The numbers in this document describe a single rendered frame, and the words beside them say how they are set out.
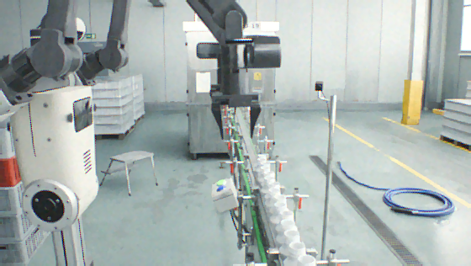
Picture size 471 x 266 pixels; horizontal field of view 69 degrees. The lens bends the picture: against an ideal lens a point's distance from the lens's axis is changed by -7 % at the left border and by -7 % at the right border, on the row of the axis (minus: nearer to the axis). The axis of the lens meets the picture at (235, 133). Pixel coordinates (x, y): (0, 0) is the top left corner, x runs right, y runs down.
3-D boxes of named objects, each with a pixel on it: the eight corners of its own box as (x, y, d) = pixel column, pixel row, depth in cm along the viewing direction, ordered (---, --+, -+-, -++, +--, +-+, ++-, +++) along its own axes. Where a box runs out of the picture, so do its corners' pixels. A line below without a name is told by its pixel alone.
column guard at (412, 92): (420, 125, 865) (425, 80, 842) (406, 125, 863) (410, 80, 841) (413, 122, 904) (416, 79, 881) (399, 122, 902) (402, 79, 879)
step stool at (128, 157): (127, 176, 489) (125, 146, 481) (158, 185, 456) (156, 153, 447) (98, 185, 451) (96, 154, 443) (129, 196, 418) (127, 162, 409)
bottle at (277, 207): (291, 252, 108) (293, 202, 105) (283, 263, 103) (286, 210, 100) (272, 248, 111) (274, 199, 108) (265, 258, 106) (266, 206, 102)
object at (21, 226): (22, 242, 262) (18, 215, 257) (-29, 242, 256) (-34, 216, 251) (48, 210, 321) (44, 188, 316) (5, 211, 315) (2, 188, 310)
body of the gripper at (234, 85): (261, 103, 76) (260, 67, 75) (212, 104, 76) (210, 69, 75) (257, 99, 83) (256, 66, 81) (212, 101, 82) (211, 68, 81)
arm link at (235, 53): (219, 41, 79) (220, 39, 74) (251, 40, 80) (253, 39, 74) (221, 72, 81) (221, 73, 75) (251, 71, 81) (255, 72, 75)
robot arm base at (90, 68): (65, 56, 114) (84, 87, 117) (85, 43, 114) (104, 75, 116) (75, 56, 123) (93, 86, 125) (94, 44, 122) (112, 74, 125)
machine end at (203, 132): (276, 160, 568) (278, 22, 526) (186, 161, 562) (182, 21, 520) (264, 137, 724) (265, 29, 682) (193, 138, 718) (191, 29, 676)
